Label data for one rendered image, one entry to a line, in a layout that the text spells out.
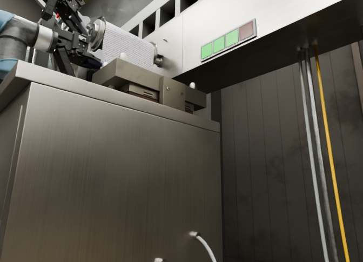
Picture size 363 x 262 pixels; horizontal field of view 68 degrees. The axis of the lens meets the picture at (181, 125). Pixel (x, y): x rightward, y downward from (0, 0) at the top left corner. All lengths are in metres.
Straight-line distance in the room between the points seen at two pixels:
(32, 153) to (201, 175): 0.50
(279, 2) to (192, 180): 0.63
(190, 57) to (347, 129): 1.39
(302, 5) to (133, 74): 0.54
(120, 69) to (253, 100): 1.79
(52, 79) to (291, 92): 1.99
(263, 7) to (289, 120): 1.43
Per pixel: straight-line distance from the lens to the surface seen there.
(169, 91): 0.91
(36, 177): 0.62
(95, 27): 1.15
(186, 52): 1.20
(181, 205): 0.83
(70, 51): 1.00
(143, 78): 0.88
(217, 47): 1.06
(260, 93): 2.48
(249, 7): 1.06
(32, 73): 0.66
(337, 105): 2.26
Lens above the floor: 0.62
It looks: 15 degrees up
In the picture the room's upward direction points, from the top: 1 degrees clockwise
